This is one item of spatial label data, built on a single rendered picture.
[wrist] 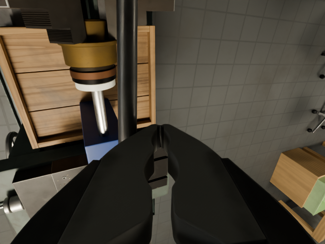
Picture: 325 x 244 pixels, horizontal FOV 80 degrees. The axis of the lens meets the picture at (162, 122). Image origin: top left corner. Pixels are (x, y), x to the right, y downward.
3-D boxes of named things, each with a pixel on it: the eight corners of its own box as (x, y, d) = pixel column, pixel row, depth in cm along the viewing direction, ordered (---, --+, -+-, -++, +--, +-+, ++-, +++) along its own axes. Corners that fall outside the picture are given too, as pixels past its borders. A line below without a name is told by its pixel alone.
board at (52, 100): (-8, 26, 42) (-15, 27, 39) (150, 24, 54) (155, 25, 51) (34, 141, 57) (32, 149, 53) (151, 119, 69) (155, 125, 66)
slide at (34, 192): (15, 171, 52) (11, 183, 49) (163, 138, 67) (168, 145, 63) (36, 215, 61) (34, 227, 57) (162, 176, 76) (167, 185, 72)
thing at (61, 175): (51, 160, 50) (50, 174, 46) (93, 151, 54) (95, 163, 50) (69, 212, 60) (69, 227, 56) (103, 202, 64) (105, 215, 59)
